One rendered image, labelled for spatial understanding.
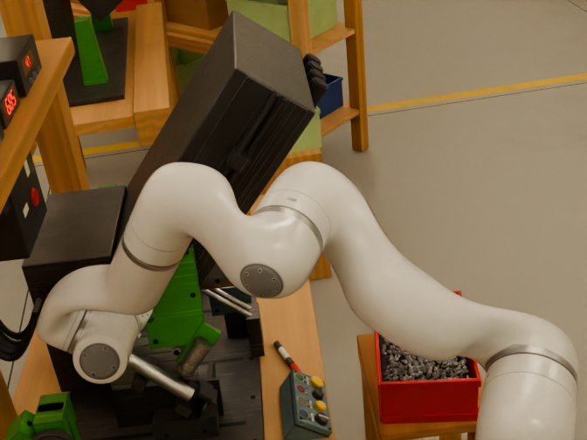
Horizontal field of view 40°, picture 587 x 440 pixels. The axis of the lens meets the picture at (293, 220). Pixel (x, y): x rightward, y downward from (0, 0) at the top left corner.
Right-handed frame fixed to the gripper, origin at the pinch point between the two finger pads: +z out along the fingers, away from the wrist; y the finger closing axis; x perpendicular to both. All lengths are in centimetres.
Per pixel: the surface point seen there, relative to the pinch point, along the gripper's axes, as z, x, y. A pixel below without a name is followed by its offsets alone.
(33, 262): 8.7, 10.5, 17.3
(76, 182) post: 80, 14, 22
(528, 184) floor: 251, -76, -151
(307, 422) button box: -5.7, -1.9, -42.5
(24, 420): -22.3, 21.1, 2.1
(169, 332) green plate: 2.9, 3.2, -11.9
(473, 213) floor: 231, -48, -131
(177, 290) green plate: 2.8, -4.8, -7.7
